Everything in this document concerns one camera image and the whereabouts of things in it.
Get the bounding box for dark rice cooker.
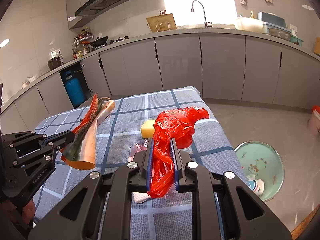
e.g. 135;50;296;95
47;56;62;71

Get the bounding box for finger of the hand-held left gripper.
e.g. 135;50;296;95
1;130;75;151
11;140;75;174

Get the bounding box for gas stove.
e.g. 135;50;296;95
92;36;130;49

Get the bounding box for grey lower kitchen cabinets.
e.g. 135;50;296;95
0;29;320;135

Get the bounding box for spice rack with bottles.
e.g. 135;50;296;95
74;27;93;46

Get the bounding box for pink bucket with red lid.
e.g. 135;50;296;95
307;105;320;135

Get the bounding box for blue plaid tablecloth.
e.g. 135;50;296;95
32;86;250;240

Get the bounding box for green enamel basin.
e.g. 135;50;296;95
234;141;285;202

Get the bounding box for metal kitchen faucet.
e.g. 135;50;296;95
191;0;213;28

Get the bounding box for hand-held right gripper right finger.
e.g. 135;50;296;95
170;137;293;240

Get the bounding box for wicker chair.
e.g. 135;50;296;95
291;204;320;233

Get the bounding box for white plastic container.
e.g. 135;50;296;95
234;16;264;33

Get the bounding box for white paper napkin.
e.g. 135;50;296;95
132;191;152;204

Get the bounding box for red plastic bag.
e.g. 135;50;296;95
148;107;210;198

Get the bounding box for blue dish drainer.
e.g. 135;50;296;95
257;11;293;41

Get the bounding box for small green plastic tub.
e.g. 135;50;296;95
290;35;304;46

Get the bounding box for blue gas cylinder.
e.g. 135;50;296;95
62;70;87;107

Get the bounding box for orange snack wrapper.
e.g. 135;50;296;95
60;93;116;170

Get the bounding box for sauce bottles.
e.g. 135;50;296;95
72;49;90;60

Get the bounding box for white and blue paper cup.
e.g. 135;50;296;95
246;179;265;197

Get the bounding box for black wok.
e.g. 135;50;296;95
81;36;109;48

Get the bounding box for range hood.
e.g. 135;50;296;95
74;0;132;17

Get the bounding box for yellow sponge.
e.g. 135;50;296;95
141;120;157;140

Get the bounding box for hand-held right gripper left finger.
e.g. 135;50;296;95
27;138;153;240

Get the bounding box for person's left hand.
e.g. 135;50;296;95
21;200;36;228

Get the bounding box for clear plastic bag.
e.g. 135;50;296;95
128;143;148;163

